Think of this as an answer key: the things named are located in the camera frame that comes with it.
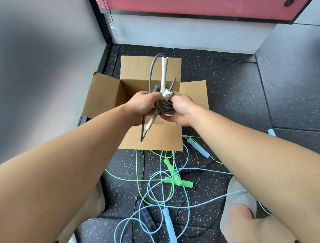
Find pink glass panel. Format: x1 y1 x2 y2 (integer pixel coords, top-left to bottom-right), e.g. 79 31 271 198
96 0 313 25

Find person's right hand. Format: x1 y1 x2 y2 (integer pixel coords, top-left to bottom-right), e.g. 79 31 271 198
159 90 198 128

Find brown cardboard box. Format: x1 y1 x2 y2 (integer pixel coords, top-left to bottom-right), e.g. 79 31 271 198
81 55 210 153

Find black jump rope blue-striped handles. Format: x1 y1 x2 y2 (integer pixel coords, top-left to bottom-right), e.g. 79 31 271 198
130 143 223 243

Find thin blind pull cord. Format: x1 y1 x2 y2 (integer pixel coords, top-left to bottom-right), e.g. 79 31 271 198
104 0 119 39

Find person's right forearm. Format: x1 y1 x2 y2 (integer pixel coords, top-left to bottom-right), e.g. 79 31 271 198
187 105 320 243

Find grey right slipper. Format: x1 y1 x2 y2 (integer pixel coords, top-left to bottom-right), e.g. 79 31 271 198
220 176 258 241

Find black wall edge trim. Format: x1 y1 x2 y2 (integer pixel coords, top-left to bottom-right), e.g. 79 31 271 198
77 0 112 126

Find person's left hand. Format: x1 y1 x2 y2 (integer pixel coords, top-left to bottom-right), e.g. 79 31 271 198
127 91 163 127

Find person's left forearm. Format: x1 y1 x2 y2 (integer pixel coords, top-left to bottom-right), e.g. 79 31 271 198
0 104 135 243

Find green jump rope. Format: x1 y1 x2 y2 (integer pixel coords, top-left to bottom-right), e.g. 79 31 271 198
105 135 223 207

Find grey jump rope white handles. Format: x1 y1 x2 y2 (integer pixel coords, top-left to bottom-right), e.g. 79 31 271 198
140 53 177 143

